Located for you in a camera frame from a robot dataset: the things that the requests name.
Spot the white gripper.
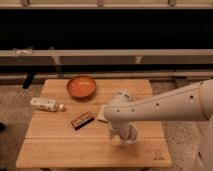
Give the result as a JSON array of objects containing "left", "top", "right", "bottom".
[{"left": 108, "top": 122, "right": 130, "bottom": 140}]

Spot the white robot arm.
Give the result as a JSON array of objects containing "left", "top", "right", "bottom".
[{"left": 103, "top": 79, "right": 213, "bottom": 171}]

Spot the brown chocolate bar box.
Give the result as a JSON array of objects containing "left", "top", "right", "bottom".
[{"left": 71, "top": 111, "right": 95, "bottom": 130}]

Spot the orange bowl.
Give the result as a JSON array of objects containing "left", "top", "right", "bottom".
[{"left": 66, "top": 76, "right": 96, "bottom": 98}]

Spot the clear plastic bottle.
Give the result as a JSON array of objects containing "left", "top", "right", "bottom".
[{"left": 30, "top": 97, "right": 65, "bottom": 112}]

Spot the grey metal rail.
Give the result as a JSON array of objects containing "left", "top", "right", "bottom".
[{"left": 0, "top": 49, "right": 213, "bottom": 66}]

